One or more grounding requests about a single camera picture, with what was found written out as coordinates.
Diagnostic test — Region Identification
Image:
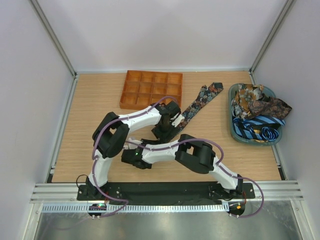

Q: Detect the teal plastic basket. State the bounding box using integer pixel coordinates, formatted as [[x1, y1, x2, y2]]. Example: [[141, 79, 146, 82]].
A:
[[228, 82, 284, 145]]

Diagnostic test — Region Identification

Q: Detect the mustard floral tie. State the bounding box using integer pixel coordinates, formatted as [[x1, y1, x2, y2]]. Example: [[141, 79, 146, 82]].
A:
[[231, 83, 264, 120]]

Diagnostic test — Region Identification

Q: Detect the navy floral tie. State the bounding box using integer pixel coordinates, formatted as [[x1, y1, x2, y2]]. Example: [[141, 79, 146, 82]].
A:
[[176, 82, 224, 135]]

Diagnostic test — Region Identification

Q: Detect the purple cable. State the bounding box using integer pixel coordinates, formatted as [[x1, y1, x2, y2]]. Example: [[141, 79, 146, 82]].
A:
[[91, 96, 129, 218], [124, 138, 265, 220]]

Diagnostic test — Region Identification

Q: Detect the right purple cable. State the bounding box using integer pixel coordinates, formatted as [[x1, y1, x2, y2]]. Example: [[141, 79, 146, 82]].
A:
[[124, 138, 265, 220]]

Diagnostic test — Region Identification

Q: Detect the white slotted cable duct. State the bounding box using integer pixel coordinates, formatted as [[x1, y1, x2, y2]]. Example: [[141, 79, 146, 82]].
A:
[[41, 203, 229, 214]]

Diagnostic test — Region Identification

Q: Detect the dark brown paisley tie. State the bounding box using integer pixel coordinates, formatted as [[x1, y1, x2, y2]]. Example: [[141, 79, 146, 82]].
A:
[[247, 96, 292, 120]]

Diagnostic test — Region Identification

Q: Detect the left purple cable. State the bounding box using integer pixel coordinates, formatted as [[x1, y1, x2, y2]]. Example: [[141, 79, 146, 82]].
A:
[[91, 96, 129, 218]]

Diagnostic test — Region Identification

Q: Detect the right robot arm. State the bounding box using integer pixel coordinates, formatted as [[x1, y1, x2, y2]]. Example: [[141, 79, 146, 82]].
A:
[[121, 134, 244, 198]]

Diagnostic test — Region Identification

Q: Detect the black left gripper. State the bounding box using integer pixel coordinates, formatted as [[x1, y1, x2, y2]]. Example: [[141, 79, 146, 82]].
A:
[[152, 120, 180, 144]]

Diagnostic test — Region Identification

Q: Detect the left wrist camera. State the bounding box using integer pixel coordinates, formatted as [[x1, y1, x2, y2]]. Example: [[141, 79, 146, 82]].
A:
[[171, 114, 185, 128]]

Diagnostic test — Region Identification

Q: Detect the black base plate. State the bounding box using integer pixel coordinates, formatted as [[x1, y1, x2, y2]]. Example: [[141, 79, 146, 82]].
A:
[[76, 181, 256, 218]]

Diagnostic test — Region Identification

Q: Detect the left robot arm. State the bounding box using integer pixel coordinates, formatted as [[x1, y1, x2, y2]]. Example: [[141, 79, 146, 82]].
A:
[[83, 101, 184, 200]]

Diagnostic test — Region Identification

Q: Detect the orange compartment tray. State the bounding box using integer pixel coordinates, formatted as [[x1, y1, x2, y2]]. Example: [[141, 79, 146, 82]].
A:
[[119, 70, 183, 110]]

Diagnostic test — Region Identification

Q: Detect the blue striped tie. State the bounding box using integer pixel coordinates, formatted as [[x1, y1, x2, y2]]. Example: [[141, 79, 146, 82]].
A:
[[232, 115, 286, 142]]

